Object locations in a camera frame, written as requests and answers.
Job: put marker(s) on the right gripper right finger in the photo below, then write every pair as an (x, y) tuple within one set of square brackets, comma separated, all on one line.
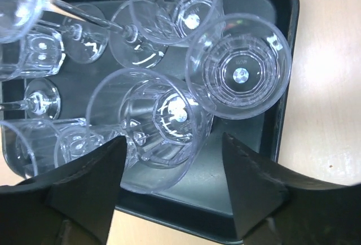
[(272, 204)]

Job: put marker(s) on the etched stemmed glass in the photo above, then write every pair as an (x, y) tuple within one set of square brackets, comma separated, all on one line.
[(83, 42)]

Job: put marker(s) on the wide clear cup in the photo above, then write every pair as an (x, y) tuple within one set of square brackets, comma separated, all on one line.
[(164, 125)]

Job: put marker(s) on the small shot glass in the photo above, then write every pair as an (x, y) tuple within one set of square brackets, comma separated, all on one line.
[(78, 141)]

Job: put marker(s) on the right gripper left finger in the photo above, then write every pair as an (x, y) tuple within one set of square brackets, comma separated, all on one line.
[(72, 204)]

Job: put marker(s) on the faceted tumbler glass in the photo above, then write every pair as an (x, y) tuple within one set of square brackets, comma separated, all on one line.
[(40, 53)]

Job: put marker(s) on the large faceted tumbler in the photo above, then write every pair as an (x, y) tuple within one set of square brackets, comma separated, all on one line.
[(28, 144)]

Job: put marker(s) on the clear wine glass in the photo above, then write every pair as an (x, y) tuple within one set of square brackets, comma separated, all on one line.
[(41, 97)]

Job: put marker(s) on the tall champagne flute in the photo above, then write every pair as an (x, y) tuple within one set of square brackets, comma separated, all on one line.
[(128, 46)]

